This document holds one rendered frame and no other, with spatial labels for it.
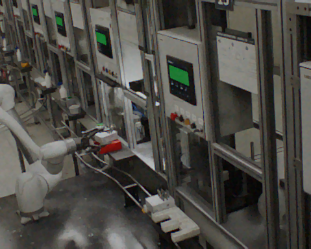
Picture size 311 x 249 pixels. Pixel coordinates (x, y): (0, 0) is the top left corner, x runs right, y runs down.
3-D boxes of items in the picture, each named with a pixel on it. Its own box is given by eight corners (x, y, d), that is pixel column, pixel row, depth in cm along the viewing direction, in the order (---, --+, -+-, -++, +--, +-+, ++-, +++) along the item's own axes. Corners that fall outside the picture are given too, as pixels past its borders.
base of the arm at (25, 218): (23, 227, 316) (21, 220, 315) (15, 212, 336) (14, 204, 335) (52, 219, 322) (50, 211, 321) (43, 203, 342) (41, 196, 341)
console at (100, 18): (95, 72, 376) (85, 8, 362) (131, 64, 385) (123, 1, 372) (115, 85, 338) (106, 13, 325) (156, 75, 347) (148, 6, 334)
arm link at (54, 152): (62, 135, 311) (62, 147, 322) (37, 142, 306) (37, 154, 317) (68, 150, 306) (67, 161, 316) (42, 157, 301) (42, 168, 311)
